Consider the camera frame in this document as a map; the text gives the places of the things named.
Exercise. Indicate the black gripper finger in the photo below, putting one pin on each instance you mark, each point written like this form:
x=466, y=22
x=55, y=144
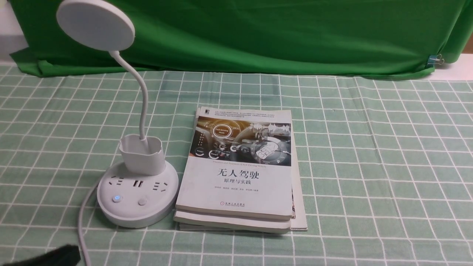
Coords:
x=67, y=255

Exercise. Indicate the white desk lamp with sockets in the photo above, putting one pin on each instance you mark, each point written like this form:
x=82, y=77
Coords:
x=142, y=189

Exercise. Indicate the middle white book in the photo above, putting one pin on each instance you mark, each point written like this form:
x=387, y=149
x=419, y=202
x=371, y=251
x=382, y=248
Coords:
x=199, y=222

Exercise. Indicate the top book self-driving cover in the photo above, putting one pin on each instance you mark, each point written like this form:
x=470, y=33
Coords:
x=239, y=164

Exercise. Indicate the bottom thin book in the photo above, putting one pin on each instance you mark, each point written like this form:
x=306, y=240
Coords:
x=299, y=222

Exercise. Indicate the green backdrop cloth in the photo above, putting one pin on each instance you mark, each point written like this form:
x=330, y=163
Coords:
x=381, y=39

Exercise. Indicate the blue binder clip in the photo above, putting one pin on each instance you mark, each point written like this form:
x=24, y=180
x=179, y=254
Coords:
x=434, y=60

